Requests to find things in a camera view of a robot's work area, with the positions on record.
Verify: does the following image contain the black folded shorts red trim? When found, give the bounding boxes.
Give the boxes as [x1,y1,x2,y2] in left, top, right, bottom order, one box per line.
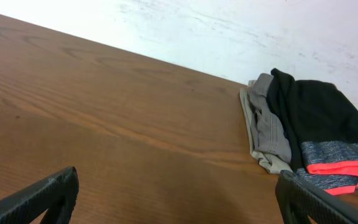
[267,68,358,195]

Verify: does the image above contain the grey folded garment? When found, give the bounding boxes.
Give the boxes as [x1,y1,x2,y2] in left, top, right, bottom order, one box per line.
[239,73,292,174]

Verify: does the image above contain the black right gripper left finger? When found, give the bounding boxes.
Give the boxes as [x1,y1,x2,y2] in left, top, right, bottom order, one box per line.
[0,167,79,223]

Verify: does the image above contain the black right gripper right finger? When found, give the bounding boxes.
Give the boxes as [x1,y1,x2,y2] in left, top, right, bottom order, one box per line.
[275,170,358,224]

